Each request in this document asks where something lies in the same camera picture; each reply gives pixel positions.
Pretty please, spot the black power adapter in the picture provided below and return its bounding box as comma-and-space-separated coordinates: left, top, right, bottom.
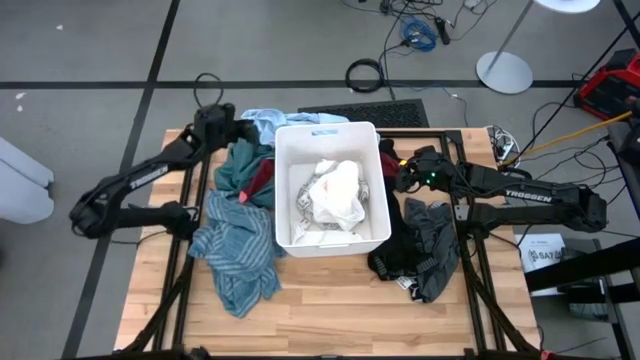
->
434, 16, 452, 46

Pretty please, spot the white power strip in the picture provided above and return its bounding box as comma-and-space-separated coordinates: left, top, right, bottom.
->
487, 124, 522, 162

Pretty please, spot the white garment with black lines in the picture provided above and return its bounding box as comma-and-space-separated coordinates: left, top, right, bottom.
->
291, 164, 374, 247

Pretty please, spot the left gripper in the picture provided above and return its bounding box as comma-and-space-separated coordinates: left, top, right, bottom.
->
193, 102, 261, 149

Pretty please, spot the white furniture piece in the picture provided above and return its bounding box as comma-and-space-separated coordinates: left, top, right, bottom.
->
0, 136, 56, 225

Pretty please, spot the black metal stand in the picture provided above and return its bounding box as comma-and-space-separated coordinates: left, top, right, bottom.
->
523, 237, 640, 360

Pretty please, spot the red machine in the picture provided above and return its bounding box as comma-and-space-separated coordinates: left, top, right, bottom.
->
572, 47, 640, 122

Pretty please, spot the plain white garment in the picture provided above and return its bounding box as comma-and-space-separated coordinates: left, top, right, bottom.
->
307, 158, 367, 232

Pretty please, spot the blue coiled cable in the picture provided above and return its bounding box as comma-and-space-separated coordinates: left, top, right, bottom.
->
401, 18, 439, 53

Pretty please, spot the white printed paper sheet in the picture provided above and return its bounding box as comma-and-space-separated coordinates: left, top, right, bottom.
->
513, 232, 567, 297

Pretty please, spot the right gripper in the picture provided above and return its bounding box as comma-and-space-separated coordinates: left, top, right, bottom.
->
394, 145, 457, 195

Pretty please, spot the blue striped cloth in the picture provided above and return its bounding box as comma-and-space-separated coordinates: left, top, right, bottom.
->
187, 189, 285, 320

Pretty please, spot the teal dotted shirt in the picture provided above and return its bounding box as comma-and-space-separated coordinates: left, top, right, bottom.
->
214, 138, 277, 210

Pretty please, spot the black looped cable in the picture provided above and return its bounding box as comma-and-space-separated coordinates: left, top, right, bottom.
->
193, 72, 225, 109

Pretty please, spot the black coiled cable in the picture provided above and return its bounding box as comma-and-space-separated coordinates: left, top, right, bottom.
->
344, 57, 387, 94

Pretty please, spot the white perforated plastic basket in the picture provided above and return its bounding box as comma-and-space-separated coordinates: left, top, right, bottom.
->
273, 121, 393, 259

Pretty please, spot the grey printed garment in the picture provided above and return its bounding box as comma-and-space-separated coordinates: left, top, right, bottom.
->
403, 197, 462, 304

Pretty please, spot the light blue patterned garment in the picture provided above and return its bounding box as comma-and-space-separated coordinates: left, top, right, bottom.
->
241, 107, 351, 147

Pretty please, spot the black metal table frame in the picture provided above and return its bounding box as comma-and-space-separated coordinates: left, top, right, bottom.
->
112, 128, 549, 360

